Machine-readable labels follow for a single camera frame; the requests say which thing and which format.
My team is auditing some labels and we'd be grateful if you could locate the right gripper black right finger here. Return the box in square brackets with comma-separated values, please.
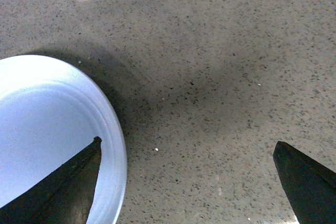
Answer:
[273, 141, 335, 223]

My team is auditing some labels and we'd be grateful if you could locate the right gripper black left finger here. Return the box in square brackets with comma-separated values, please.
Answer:
[1, 136, 102, 223]

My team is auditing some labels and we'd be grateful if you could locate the light blue plate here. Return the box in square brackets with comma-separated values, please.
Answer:
[1, 55, 127, 223]

